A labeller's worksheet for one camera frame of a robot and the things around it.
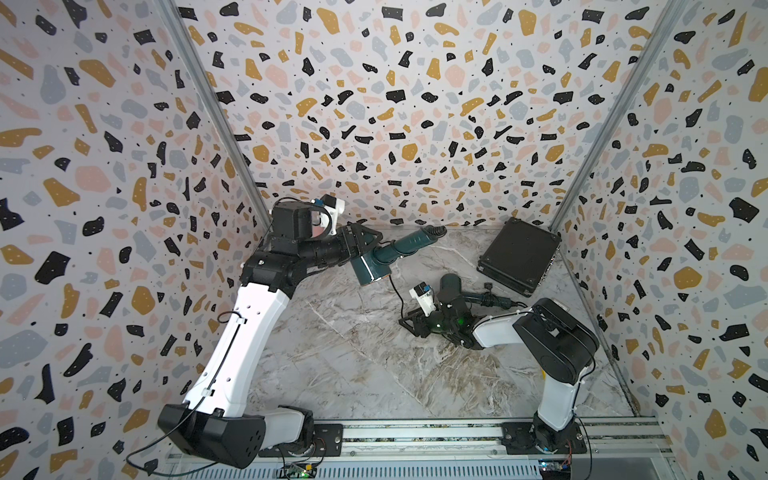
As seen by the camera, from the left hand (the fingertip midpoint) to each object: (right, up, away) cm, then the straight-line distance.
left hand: (376, 240), depth 66 cm
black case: (+47, -4, +40) cm, 62 cm away
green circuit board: (-19, -55, +5) cm, 58 cm away
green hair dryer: (+34, -18, +32) cm, 50 cm away
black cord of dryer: (+5, -15, +17) cm, 23 cm away
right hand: (+7, -23, +25) cm, 35 cm away
